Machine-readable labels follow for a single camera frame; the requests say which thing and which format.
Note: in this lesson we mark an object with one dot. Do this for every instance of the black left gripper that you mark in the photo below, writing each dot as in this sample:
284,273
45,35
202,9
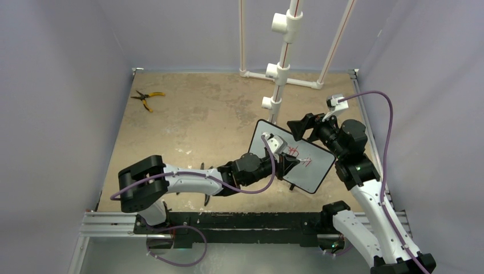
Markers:
285,163

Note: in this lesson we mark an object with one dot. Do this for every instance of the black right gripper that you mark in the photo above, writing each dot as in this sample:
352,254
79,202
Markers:
298,127

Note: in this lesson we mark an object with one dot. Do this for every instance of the small black-framed whiteboard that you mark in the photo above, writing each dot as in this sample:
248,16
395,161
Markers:
307,177

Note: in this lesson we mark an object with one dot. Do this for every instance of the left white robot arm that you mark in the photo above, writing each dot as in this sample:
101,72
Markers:
144,183

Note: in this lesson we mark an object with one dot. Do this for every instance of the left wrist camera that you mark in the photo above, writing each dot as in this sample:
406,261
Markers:
274,143

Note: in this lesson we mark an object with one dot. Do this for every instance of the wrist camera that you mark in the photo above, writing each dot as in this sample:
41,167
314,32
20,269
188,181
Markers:
274,143
336,106

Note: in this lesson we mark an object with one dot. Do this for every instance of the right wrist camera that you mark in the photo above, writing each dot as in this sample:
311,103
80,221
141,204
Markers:
336,106

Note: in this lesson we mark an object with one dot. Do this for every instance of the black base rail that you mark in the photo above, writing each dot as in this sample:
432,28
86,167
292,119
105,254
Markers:
184,229

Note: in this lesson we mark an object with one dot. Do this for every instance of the black handled pliers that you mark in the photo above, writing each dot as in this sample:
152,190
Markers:
206,197

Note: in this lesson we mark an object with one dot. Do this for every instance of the white PVC pipe frame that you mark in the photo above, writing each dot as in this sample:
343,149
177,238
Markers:
288,25

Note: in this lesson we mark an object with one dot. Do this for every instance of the yellow handled needle-nose pliers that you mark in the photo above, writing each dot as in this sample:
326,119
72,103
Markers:
143,98

